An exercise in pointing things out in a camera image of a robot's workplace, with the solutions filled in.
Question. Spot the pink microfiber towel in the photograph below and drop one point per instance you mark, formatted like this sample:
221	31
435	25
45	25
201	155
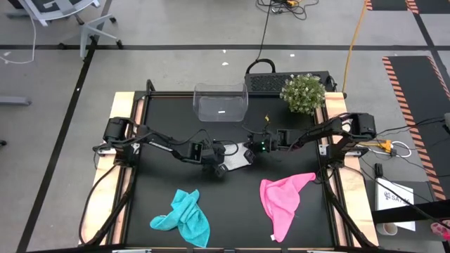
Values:
281	200

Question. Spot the grey office chair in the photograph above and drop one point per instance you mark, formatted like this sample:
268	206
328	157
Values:
84	38

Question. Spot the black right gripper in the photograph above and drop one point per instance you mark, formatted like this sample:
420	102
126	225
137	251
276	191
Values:
267	140

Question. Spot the grey waffle microfiber towel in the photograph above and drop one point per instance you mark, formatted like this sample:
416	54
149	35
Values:
237	160

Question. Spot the small green potted plant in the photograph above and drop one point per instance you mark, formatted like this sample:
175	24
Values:
302	95

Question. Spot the clear plastic bin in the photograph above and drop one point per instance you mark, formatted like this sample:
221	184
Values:
220	109

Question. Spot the black beam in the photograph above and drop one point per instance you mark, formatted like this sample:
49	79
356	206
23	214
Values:
411	212

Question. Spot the pink patterned object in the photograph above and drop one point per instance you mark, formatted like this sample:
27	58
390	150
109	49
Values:
439	230

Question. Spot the small black device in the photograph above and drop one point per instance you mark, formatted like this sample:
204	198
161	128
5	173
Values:
378	170

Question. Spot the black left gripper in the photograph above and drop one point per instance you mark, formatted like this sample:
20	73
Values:
212	154

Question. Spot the black mat orange striped edge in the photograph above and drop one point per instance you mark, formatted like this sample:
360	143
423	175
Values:
411	105
386	4

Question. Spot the yellow power plug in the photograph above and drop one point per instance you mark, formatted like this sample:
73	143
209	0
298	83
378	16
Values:
381	145

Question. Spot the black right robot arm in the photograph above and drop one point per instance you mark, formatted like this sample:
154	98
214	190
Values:
327	130

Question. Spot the white printed booklet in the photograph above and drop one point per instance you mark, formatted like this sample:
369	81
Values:
390	196

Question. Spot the wooden table side board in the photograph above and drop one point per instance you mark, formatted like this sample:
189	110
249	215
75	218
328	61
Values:
335	105
121	105

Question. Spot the beige tape roll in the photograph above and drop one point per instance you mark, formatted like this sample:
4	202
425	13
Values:
379	227

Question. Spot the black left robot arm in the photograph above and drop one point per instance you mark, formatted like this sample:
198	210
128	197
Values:
158	144

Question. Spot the black table frame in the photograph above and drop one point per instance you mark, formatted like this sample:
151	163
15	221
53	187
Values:
168	94

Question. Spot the teal microfiber towel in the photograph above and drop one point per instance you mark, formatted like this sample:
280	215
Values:
190	218

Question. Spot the grey metal bar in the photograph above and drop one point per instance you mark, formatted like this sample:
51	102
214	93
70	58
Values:
14	101

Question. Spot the black perforated computer case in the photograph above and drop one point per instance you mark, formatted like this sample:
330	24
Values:
270	82

